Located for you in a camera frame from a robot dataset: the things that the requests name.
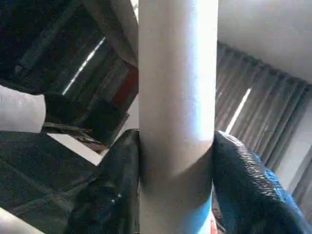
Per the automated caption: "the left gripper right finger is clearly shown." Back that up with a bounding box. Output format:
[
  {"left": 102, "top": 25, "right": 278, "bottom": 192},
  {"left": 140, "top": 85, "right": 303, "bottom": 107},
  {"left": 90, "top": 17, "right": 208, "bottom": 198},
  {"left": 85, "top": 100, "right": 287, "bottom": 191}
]
[{"left": 211, "top": 130, "right": 312, "bottom": 234}]

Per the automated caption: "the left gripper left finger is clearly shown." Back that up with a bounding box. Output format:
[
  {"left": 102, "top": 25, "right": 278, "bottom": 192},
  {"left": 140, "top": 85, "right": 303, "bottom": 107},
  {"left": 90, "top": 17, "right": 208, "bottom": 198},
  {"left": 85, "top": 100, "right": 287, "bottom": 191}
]
[{"left": 65, "top": 128, "right": 141, "bottom": 234}]

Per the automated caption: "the white flat board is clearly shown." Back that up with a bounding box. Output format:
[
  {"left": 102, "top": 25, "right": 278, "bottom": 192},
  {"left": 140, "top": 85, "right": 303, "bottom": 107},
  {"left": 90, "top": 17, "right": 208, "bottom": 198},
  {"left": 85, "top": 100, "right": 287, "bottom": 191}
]
[{"left": 45, "top": 132, "right": 109, "bottom": 167}]

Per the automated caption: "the grey pleated curtain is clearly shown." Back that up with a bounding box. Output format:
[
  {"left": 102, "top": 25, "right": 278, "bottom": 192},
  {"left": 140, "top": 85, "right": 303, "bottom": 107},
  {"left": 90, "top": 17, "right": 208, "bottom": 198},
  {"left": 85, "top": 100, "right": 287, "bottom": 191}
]
[{"left": 214, "top": 40, "right": 312, "bottom": 204}]

